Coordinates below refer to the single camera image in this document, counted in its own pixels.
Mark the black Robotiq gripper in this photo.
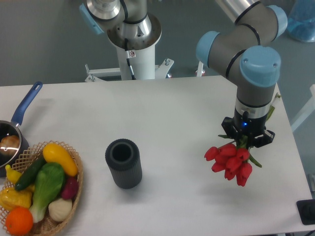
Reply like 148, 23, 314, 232
221, 109, 275, 148

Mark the red tulip bouquet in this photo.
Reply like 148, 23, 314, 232
204, 93, 281, 187

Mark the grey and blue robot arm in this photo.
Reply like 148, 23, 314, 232
79, 0, 287, 148

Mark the dark grey ribbed vase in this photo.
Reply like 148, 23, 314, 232
105, 139, 142, 189

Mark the black device at edge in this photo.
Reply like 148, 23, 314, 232
296, 199, 315, 225

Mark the blue translucent plastic bag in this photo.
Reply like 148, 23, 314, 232
287, 0, 315, 43

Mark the purple red onion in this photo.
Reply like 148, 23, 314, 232
61, 177, 79, 200

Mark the yellow squash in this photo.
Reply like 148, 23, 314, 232
42, 143, 78, 177

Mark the green bok choy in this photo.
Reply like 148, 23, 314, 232
30, 162, 65, 223

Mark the white garlic bulb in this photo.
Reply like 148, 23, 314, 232
48, 198, 72, 222

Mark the woven wicker basket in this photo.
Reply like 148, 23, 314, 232
12, 141, 83, 236

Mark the green cucumber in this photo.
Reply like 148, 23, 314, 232
14, 156, 46, 191

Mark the brown bread roll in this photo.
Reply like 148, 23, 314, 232
0, 135, 20, 157

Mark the small yellow banana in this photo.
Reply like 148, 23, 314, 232
5, 165, 35, 192

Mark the orange fruit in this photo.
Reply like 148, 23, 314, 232
5, 207, 33, 236

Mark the yellow bell pepper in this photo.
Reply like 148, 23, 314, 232
0, 187, 32, 211

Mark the white frame at right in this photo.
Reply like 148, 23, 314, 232
290, 85, 315, 132

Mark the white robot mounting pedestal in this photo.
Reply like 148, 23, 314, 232
85, 13, 174, 82

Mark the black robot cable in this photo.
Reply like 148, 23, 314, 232
124, 38, 137, 80

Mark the blue handled saucepan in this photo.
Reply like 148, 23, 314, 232
0, 82, 43, 177

